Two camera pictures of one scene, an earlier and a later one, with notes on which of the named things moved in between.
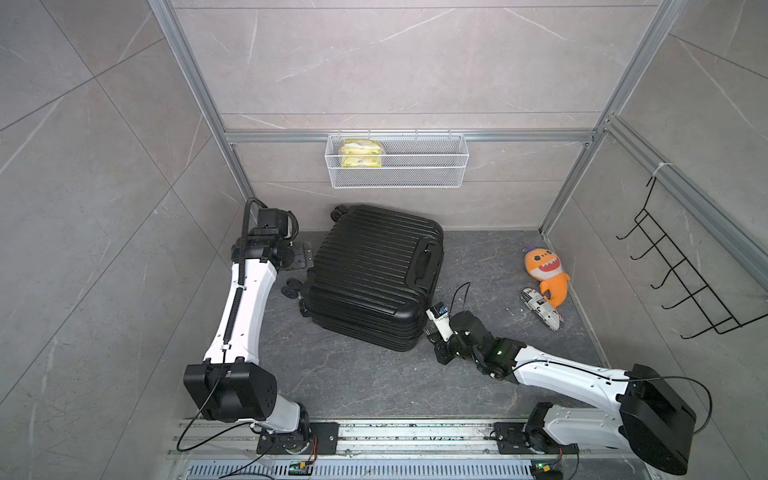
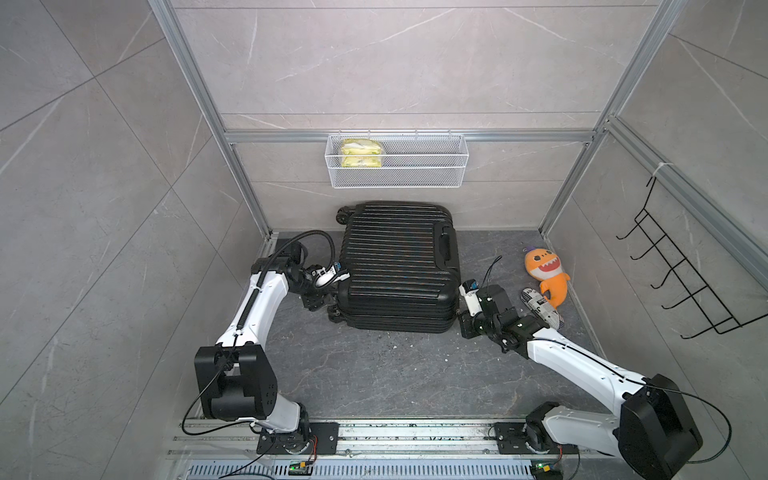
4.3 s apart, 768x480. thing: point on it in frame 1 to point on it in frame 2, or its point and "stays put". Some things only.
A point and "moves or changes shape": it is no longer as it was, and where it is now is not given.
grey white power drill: x=542 y=308 stays put
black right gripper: x=441 y=354 to x=465 y=327
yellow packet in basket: x=361 y=146 stays put
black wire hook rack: x=696 y=288 stays put
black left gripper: x=302 y=256 to x=316 y=301
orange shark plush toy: x=545 y=266 stays put
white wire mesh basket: x=397 y=161 stays put
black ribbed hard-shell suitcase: x=372 y=278 moves or changes shape
